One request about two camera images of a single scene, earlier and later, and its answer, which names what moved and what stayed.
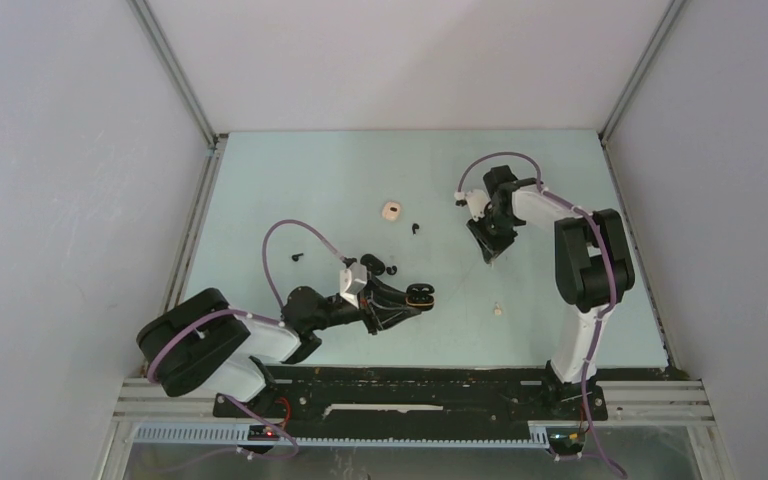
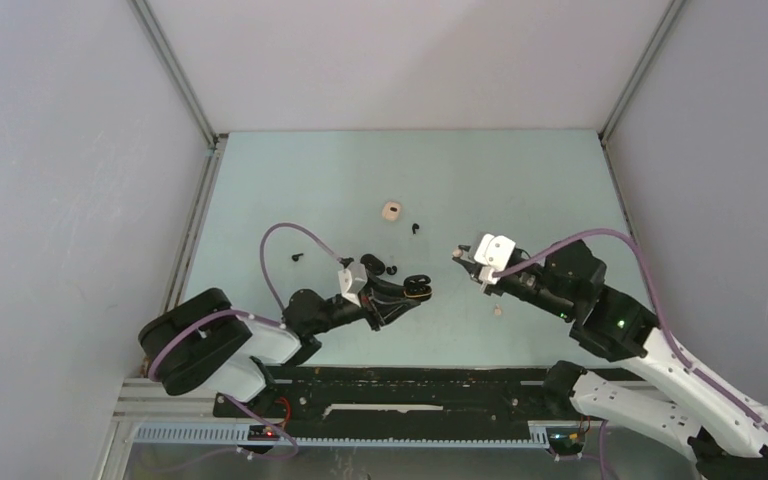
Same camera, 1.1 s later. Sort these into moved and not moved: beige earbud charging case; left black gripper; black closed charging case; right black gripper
Moved: right black gripper
Not moved: beige earbud charging case; black closed charging case; left black gripper
